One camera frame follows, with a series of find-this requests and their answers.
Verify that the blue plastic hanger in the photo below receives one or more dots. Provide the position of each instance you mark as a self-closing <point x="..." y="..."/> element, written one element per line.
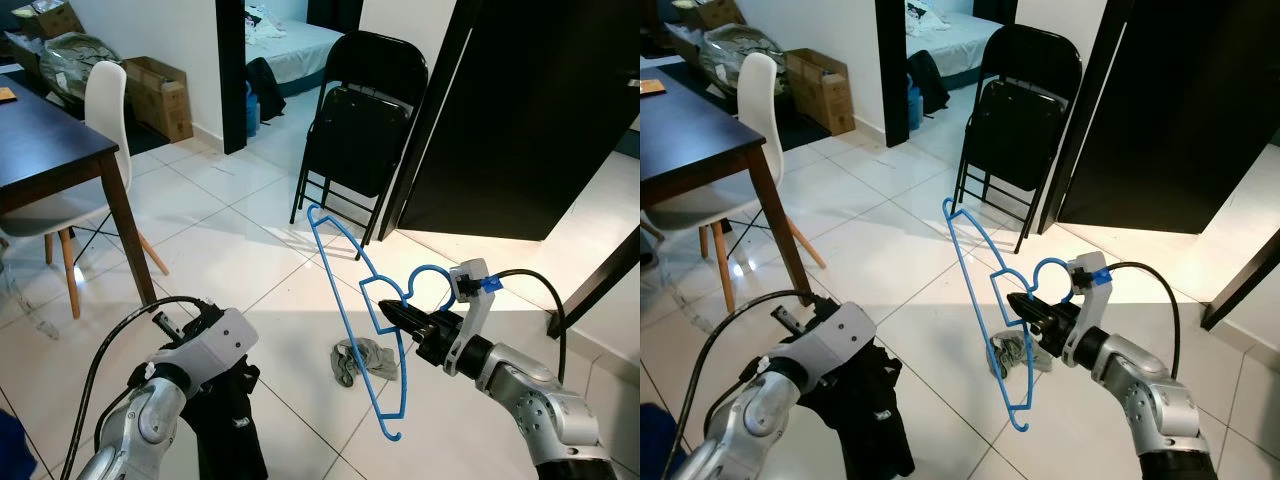
<point x="1010" y="320"/>
<point x="382" y="318"/>

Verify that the black printed t-shirt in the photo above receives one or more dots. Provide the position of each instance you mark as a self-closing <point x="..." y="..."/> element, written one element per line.
<point x="870" y="430"/>
<point x="225" y="440"/>

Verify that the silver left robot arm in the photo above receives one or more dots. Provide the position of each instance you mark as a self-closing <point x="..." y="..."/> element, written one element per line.
<point x="750" y="430"/>
<point x="150" y="420"/>

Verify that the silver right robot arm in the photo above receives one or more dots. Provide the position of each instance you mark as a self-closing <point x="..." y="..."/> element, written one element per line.
<point x="540" y="400"/>
<point x="1150" y="390"/>

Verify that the grey crumpled cloth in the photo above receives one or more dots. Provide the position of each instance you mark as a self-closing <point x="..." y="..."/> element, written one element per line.
<point x="1000" y="352"/>
<point x="350" y="360"/>

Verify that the black folding chair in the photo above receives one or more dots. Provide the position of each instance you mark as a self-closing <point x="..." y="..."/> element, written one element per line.
<point x="1020" y="125"/>
<point x="365" y="130"/>

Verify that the black door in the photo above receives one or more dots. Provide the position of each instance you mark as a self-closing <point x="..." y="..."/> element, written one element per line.
<point x="1170" y="100"/>
<point x="520" y="110"/>

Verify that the blue fabric piece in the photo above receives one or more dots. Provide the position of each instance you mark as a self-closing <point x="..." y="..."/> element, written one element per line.
<point x="12" y="450"/>
<point x="652" y="450"/>

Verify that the blue bottle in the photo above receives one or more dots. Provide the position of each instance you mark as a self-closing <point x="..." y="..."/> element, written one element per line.
<point x="913" y="100"/>
<point x="251" y="105"/>

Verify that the plain black backpack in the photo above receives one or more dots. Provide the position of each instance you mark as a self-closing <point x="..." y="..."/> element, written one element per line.
<point x="930" y="80"/>
<point x="268" y="90"/>

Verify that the bed with light sheet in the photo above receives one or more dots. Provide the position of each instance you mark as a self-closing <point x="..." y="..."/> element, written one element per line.
<point x="955" y="40"/>
<point x="300" y="50"/>

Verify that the dark wooden table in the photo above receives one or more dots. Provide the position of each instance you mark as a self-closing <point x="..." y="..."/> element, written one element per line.
<point x="700" y="140"/>
<point x="40" y="150"/>

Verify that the white plastic chair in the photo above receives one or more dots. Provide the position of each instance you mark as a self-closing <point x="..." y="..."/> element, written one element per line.
<point x="760" y="100"/>
<point x="105" y="110"/>

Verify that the clear plastic bag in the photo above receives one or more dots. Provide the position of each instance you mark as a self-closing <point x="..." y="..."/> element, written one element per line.
<point x="75" y="60"/>
<point x="740" y="55"/>

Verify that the open brown cardboard box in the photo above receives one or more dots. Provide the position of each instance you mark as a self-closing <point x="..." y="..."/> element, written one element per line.
<point x="55" y="18"/>
<point x="715" y="15"/>

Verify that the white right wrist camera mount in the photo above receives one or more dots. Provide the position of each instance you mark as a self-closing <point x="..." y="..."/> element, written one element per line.
<point x="1088" y="270"/>
<point x="470" y="275"/>

